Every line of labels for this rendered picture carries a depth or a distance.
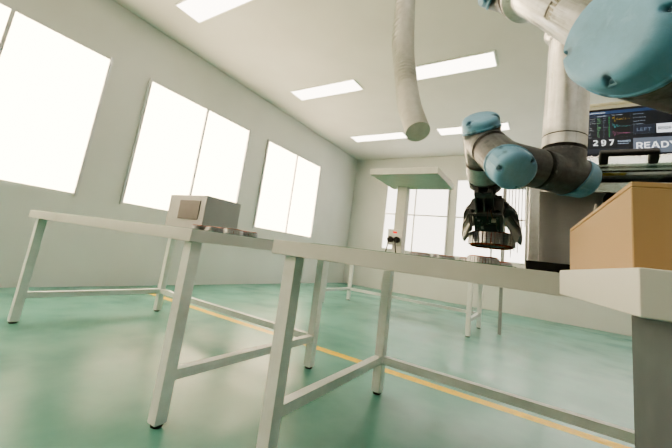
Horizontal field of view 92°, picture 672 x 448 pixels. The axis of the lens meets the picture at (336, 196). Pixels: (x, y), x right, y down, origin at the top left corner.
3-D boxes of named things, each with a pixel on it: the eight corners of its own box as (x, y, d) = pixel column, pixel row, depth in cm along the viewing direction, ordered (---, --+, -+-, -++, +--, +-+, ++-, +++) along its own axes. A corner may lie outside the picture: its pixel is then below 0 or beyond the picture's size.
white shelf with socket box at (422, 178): (431, 260, 152) (438, 166, 159) (360, 252, 171) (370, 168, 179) (448, 263, 181) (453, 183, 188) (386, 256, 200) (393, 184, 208)
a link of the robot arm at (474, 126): (468, 128, 64) (454, 116, 71) (473, 176, 69) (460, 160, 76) (509, 117, 63) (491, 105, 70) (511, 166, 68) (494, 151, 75)
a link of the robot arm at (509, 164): (567, 162, 55) (533, 139, 65) (507, 147, 54) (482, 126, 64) (541, 201, 59) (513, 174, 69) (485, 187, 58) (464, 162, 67)
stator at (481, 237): (514, 246, 77) (514, 231, 78) (464, 242, 83) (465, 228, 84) (516, 251, 86) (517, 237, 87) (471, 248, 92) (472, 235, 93)
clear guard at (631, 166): (702, 170, 71) (701, 144, 72) (567, 172, 84) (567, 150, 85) (657, 200, 98) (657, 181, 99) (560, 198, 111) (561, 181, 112)
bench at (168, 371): (149, 438, 115) (192, 228, 128) (-3, 321, 214) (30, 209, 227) (321, 368, 206) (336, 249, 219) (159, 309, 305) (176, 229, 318)
